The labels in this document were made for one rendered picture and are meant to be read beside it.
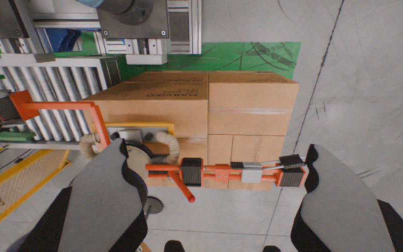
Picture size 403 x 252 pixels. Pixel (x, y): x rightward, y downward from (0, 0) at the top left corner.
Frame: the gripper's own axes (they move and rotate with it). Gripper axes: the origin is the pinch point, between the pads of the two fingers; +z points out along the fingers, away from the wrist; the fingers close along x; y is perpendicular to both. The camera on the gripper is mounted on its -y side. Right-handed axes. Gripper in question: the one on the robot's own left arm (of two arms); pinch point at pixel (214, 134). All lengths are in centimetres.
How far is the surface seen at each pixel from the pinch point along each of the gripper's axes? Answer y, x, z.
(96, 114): 13.1, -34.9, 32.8
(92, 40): -9, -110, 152
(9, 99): 8, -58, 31
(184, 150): 44, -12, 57
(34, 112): 14, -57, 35
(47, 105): 10, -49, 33
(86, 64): 5, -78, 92
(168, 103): 18, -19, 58
